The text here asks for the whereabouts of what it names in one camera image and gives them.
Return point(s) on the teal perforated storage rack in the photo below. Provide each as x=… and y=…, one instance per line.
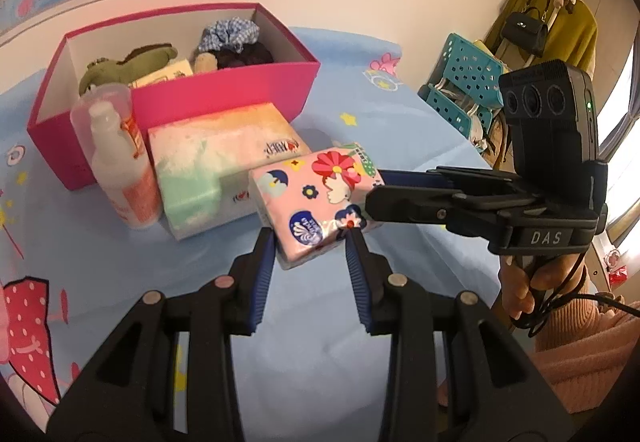
x=465, y=62

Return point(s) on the small red ornament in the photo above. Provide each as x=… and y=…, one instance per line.
x=616, y=274

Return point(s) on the black handbag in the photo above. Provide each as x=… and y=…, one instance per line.
x=522, y=29

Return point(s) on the white orange spray bottle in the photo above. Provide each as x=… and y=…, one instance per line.
x=125, y=172

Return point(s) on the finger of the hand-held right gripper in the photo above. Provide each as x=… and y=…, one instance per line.
x=415, y=178
x=410, y=204

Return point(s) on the pink cardboard box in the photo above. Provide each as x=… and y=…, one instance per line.
x=225, y=97

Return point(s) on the beige plush toy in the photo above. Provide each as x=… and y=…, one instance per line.
x=205, y=62

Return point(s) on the pastel tissue pack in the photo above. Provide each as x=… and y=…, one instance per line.
x=200, y=157

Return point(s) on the person's right hand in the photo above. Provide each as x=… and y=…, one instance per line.
x=545, y=277

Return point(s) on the pink floral tissue pack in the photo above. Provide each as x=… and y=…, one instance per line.
x=310, y=202

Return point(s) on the blue gingham scrunchie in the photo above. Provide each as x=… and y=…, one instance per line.
x=225, y=34

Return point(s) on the blue cartoon printed blanket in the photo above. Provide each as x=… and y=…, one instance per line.
x=375, y=122

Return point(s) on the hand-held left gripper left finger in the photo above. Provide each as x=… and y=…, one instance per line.
x=262, y=272

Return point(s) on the yellow coat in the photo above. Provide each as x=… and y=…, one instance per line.
x=565, y=27

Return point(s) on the green plush toy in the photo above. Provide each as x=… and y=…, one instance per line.
x=125, y=67

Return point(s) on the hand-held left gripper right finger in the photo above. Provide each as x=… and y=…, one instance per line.
x=357, y=272

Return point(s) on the yellow packet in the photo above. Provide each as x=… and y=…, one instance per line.
x=167, y=72

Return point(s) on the black scrunchie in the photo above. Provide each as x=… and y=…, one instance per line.
x=250, y=54

